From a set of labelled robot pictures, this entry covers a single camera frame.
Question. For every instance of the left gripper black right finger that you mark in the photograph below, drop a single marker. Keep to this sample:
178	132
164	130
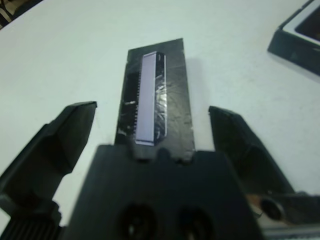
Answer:
245	160

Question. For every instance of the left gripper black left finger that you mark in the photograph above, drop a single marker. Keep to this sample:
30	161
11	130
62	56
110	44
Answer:
50	155

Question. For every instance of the black box base white insert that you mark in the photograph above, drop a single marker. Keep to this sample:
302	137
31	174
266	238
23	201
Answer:
287	51

